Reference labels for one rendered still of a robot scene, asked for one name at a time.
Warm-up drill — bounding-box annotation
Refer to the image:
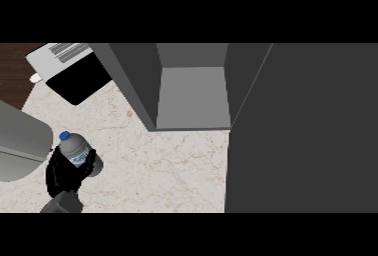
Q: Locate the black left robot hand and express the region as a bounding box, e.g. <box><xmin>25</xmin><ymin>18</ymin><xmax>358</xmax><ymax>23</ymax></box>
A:
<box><xmin>45</xmin><ymin>145</ymin><xmax>99</xmax><ymax>199</ymax></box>

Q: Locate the clear blue-capped water bottle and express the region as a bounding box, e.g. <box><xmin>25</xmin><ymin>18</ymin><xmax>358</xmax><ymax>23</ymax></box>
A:
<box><xmin>58</xmin><ymin>130</ymin><xmax>105</xmax><ymax>178</ymax></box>

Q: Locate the grey open cabinet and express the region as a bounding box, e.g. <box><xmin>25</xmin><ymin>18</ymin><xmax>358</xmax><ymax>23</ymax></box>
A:
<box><xmin>87</xmin><ymin>43</ymin><xmax>275</xmax><ymax>132</ymax></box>

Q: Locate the dark grey cabinet door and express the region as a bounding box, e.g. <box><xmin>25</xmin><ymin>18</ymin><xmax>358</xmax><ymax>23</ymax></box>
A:
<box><xmin>223</xmin><ymin>43</ymin><xmax>378</xmax><ymax>214</ymax></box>

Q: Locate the white and black appliance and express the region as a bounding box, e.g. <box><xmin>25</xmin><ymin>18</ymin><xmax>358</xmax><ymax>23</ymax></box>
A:
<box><xmin>25</xmin><ymin>43</ymin><xmax>116</xmax><ymax>107</ymax></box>

